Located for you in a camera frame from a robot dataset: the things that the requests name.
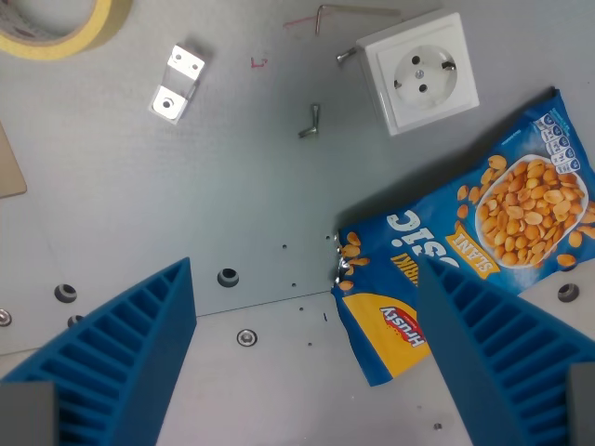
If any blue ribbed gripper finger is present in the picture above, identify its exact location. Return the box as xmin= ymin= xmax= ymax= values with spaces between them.
xmin=416 ymin=257 xmax=595 ymax=446
xmin=0 ymin=256 xmax=199 ymax=446

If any blue peanut snack bag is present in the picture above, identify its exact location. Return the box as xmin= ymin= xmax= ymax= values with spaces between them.
xmin=330 ymin=86 xmax=595 ymax=387

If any brown cardboard piece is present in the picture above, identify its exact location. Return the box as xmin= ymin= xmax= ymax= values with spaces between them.
xmin=0 ymin=121 xmax=28 ymax=200

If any yellow masking tape roll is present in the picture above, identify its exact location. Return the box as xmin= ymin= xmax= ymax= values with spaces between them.
xmin=0 ymin=0 xmax=134 ymax=62

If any metal allen key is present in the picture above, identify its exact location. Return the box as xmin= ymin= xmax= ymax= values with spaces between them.
xmin=314 ymin=4 xmax=402 ymax=37

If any bent metal mounting bracket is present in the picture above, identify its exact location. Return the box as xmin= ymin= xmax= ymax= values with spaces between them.
xmin=148 ymin=43 xmax=206 ymax=125

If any white wall power socket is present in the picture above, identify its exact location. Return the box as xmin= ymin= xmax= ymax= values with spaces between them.
xmin=355 ymin=10 xmax=481 ymax=138

